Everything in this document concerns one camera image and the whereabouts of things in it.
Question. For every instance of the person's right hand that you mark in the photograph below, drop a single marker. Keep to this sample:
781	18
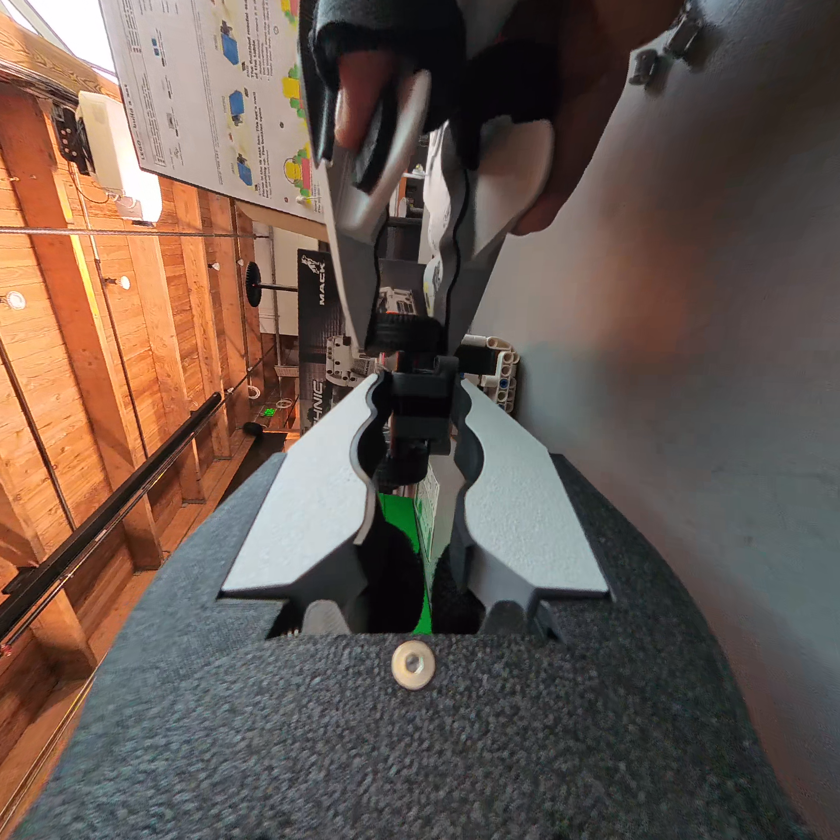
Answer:
610	59

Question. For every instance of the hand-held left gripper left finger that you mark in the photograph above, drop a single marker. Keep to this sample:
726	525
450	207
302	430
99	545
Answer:
308	512

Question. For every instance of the green labelled box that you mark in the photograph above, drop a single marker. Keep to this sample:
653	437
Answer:
400	525

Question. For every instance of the black metal rail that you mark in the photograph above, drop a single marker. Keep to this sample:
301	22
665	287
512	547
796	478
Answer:
98	505

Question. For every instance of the black gear on rod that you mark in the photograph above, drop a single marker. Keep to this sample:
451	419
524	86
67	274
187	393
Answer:
253	285

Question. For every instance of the black wall device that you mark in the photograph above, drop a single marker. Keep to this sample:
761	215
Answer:
69	141

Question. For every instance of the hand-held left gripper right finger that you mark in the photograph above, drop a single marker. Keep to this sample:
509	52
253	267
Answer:
525	518

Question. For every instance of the black lego set box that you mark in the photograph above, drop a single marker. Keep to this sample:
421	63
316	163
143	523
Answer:
321	341

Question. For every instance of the lego instruction booklet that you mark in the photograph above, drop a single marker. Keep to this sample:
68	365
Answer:
210	98

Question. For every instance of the white wall-mounted box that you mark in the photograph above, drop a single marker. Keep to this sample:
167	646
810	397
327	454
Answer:
118	151

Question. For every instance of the lego truck model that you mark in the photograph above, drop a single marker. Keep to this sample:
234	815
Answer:
420	400

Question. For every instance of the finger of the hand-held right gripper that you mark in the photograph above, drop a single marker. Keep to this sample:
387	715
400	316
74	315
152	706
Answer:
436	216
358	275

